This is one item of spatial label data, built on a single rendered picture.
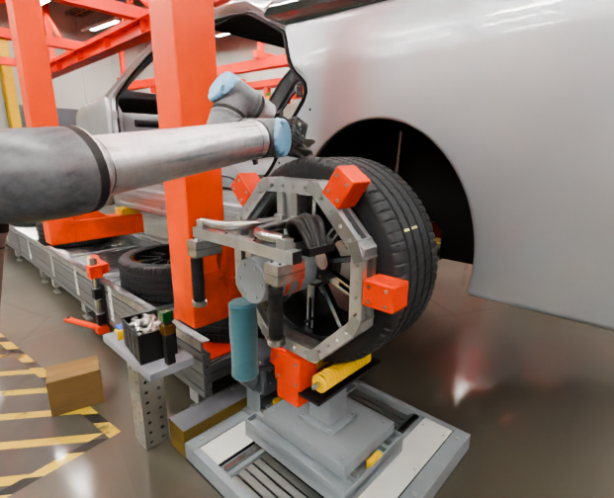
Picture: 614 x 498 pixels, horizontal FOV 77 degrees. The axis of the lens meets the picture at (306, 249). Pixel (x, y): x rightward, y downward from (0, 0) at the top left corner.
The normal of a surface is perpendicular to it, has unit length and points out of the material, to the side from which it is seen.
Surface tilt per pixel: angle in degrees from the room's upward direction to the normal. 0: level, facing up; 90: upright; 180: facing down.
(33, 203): 120
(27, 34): 90
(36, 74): 90
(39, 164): 76
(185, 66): 90
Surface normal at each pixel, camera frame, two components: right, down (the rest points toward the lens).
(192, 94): 0.73, 0.18
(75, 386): 0.54, 0.22
